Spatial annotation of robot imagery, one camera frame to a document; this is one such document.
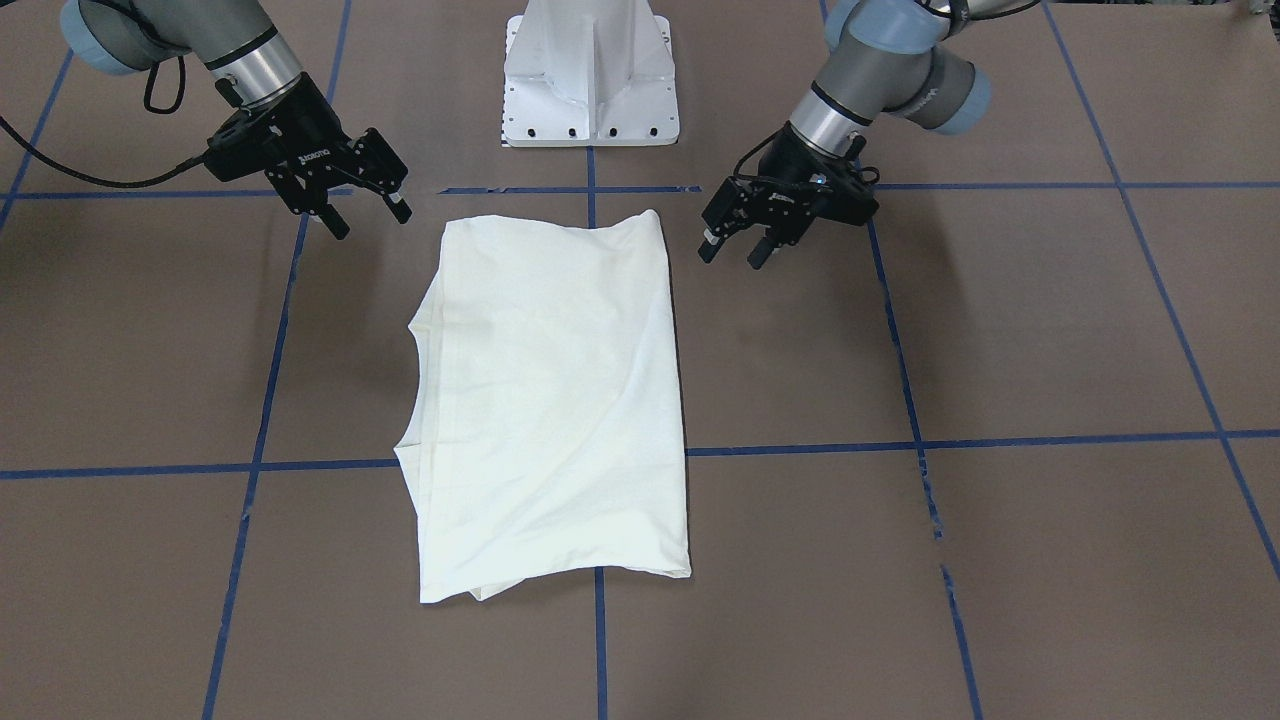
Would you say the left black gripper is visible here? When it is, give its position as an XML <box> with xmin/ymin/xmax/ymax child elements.
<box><xmin>698</xmin><ymin>124</ymin><xmax>879</xmax><ymax>270</ymax></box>

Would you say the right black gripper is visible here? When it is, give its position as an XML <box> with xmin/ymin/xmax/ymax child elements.
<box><xmin>205</xmin><ymin>72</ymin><xmax>413</xmax><ymax>241</ymax></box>

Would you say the cream long-sleeve cat shirt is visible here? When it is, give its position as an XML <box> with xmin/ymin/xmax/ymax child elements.
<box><xmin>394</xmin><ymin>209</ymin><xmax>692</xmax><ymax>603</ymax></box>

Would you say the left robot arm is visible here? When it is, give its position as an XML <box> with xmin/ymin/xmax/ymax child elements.
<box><xmin>698</xmin><ymin>1</ymin><xmax>992</xmax><ymax>269</ymax></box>

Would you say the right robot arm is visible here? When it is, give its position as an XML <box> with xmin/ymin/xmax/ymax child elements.
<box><xmin>59</xmin><ymin>1</ymin><xmax>412</xmax><ymax>240</ymax></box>

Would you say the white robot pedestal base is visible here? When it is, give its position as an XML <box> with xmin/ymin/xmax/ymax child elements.
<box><xmin>500</xmin><ymin>1</ymin><xmax>681</xmax><ymax>149</ymax></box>

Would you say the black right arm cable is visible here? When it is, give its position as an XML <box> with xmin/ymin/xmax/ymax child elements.
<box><xmin>0</xmin><ymin>40</ymin><xmax>230</xmax><ymax>191</ymax></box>

